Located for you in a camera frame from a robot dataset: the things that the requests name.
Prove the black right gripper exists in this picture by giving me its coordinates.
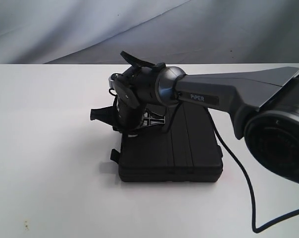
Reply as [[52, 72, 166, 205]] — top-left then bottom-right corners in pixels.
[[90, 96, 167, 135]]

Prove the black plastic tool case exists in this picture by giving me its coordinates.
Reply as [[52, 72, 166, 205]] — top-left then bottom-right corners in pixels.
[[110, 103, 223, 182]]

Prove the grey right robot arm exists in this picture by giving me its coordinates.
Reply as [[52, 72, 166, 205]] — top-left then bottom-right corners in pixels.
[[90, 63, 299, 184]]

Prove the grey backdrop cloth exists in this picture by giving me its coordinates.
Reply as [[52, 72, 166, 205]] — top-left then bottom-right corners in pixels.
[[0, 0, 299, 64]]

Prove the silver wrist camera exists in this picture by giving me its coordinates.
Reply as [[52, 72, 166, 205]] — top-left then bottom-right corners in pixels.
[[108, 73, 121, 89]]

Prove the black camera cable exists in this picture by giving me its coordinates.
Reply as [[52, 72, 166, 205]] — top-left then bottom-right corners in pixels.
[[109, 51, 299, 228]]

